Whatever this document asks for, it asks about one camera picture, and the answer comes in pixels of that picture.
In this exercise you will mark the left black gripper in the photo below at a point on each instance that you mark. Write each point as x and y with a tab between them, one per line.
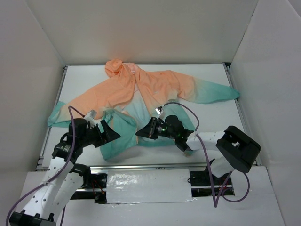
103	133

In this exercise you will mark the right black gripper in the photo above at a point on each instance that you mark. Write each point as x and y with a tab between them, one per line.
152	128

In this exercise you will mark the orange and teal jacket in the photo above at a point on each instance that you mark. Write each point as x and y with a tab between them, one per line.
128	98

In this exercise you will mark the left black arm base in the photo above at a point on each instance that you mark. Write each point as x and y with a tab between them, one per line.
95	188

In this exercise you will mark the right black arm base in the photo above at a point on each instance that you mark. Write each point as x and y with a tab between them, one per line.
201	186

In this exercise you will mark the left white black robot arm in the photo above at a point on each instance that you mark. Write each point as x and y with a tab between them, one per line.
63	177

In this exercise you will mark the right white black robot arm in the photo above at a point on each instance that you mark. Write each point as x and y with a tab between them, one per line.
238	150

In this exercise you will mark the white foil covered panel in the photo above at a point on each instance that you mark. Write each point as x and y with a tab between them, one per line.
148	186

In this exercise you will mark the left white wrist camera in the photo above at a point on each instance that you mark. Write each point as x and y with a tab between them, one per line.
90	116

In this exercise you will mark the aluminium front rail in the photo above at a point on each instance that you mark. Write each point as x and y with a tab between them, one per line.
149	166

